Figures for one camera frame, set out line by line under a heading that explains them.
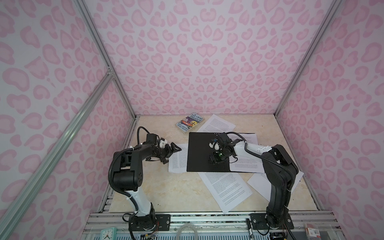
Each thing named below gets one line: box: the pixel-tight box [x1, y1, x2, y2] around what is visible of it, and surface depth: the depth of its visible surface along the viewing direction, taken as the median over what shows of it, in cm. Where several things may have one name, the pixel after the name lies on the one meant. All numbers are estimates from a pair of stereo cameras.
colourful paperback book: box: [175, 112, 205, 134], surface depth 116 cm
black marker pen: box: [246, 218, 254, 240], surface depth 72 cm
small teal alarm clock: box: [100, 227, 117, 240], surface depth 70 cm
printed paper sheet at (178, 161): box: [168, 143, 188, 174], surface depth 96 cm
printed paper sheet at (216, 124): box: [197, 114, 236, 133], surface depth 116 cm
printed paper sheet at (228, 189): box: [197, 172, 253, 214], surface depth 86 cm
